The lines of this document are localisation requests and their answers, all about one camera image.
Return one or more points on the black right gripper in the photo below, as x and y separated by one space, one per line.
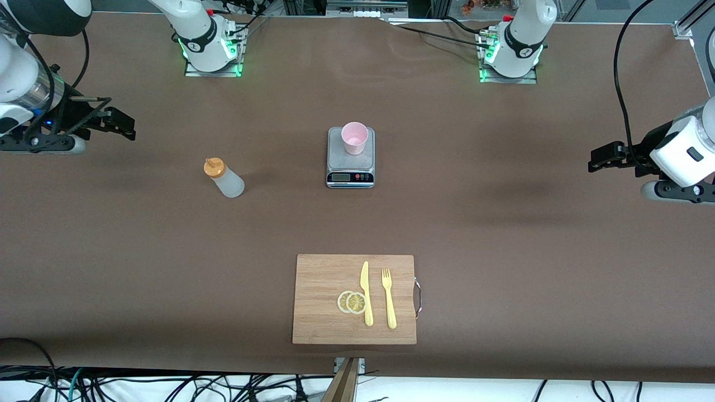
71 115

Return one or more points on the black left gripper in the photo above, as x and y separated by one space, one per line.
642 149

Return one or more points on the clear sauce bottle orange cap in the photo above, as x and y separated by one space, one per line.
229 184

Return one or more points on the pink plastic cup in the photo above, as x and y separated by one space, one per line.
354 137

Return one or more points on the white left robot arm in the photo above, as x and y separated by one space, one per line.
519 39

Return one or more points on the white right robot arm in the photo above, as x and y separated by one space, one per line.
11 72

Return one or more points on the brown table cover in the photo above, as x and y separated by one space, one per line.
167 279

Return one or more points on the silver digital kitchen scale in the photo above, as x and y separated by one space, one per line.
351 167

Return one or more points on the yellow plastic fork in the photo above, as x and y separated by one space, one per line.
389 301

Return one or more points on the white power strip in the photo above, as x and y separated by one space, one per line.
363 13

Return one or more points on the wooden cutting board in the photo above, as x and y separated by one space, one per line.
324 301

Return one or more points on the yellow plastic knife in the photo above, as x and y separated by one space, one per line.
366 296

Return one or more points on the lemon slice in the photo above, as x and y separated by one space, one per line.
356 303
342 302

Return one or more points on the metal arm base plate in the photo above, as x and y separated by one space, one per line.
486 75
234 56

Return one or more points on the aluminium frame corner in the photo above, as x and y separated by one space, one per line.
682 28

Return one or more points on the small metal bracket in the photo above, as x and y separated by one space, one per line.
362 365

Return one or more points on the wooden post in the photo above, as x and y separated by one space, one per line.
343 385

